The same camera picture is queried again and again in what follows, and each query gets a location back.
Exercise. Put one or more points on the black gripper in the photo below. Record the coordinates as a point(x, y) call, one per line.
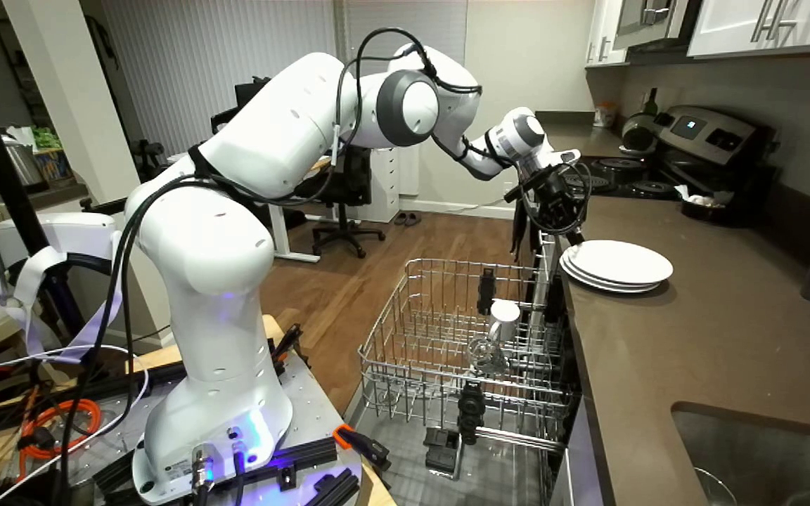
point(561, 187)

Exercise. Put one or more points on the white ceramic plate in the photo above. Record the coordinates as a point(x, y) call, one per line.
point(610, 284)
point(617, 259)

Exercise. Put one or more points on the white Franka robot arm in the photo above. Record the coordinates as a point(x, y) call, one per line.
point(208, 283)

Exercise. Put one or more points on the black rack clip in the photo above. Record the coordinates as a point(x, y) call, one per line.
point(488, 291)
point(469, 409)

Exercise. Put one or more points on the white ceramic mug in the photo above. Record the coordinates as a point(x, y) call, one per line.
point(503, 314)

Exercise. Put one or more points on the black kettle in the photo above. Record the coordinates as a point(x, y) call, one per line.
point(641, 131)

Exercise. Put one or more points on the black pan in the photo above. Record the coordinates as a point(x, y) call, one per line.
point(714, 207)

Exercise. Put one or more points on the white drawer unit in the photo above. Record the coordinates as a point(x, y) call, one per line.
point(395, 193)

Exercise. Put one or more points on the white corner cabinet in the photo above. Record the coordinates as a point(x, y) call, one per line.
point(602, 33)

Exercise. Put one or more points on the black office chair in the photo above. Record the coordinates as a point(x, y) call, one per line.
point(350, 187)

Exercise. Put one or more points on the steel range hood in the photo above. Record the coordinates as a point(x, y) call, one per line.
point(652, 19)

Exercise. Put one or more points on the white upper cabinet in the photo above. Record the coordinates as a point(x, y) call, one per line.
point(731, 23)

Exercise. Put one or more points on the white leg desk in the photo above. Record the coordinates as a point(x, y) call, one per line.
point(277, 229)

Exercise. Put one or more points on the black clamp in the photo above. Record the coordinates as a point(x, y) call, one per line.
point(284, 349)

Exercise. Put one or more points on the robot mounting table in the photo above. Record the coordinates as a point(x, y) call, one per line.
point(316, 404)

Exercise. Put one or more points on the stainless kitchen sink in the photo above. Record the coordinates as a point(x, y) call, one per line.
point(761, 460)

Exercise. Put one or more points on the white case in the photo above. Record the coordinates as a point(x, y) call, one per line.
point(76, 234)

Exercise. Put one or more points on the black bracket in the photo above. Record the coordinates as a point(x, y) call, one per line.
point(306, 456)

